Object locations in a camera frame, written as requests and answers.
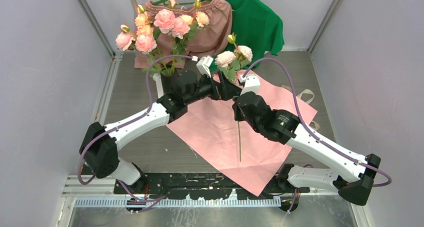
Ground purple cable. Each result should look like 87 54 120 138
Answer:
76 55 199 214
241 57 393 214

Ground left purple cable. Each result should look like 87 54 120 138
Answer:
76 55 199 214

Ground silver clothes rack pole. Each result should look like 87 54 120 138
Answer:
130 0 164 98

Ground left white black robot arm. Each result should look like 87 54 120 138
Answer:
79 71 242 194

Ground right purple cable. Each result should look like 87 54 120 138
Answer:
241 57 393 214

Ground pink shorts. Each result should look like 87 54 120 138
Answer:
134 0 233 69

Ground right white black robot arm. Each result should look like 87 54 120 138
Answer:
232 91 381 206

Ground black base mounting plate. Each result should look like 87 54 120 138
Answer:
128 172 295 200

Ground green t-shirt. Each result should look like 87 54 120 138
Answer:
224 0 285 62

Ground cream printed ribbon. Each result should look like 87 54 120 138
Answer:
281 85 320 131

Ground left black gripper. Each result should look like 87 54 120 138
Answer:
185 71 242 105

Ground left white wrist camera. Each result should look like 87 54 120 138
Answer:
196 55 214 78

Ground pale pink rose stem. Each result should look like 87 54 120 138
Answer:
213 32 254 163

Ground pink paper bouquet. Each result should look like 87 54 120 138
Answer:
165 69 318 197

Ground black conical vase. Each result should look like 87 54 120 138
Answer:
160 70 179 94

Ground peach rose stem with bud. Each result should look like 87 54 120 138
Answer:
133 5 176 69

